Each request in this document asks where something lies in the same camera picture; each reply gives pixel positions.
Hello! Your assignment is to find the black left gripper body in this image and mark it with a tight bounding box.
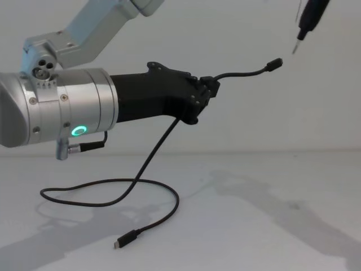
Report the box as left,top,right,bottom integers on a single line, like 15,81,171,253
109,60,210,125

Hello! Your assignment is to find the black cable with two plugs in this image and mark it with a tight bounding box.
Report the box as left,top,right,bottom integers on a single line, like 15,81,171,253
39,58,284,251

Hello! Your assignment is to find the black plug with silver tip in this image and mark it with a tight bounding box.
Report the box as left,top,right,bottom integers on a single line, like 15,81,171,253
291,0,332,55

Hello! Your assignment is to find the white table cloth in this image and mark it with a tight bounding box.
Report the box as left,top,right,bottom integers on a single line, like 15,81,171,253
0,148,361,271

